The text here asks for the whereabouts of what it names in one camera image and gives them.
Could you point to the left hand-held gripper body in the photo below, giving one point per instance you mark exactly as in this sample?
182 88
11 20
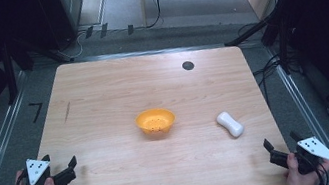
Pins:
37 170

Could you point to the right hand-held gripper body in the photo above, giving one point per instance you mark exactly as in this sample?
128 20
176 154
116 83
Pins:
316 147

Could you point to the white soap bar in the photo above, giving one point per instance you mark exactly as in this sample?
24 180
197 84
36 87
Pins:
230 124

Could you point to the orange plastic bowl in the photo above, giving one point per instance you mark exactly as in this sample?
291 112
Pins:
155 120

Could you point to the person's right hand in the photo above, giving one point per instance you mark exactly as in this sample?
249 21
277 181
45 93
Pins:
300 181

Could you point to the black metal stand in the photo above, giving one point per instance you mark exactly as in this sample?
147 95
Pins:
283 49
10 77

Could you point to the black round table grommet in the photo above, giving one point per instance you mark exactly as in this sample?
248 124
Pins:
188 65

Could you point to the black tape piece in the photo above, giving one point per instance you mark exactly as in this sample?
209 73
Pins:
130 29
89 31
103 30

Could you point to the black cabinet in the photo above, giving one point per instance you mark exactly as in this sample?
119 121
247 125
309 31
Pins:
62 15

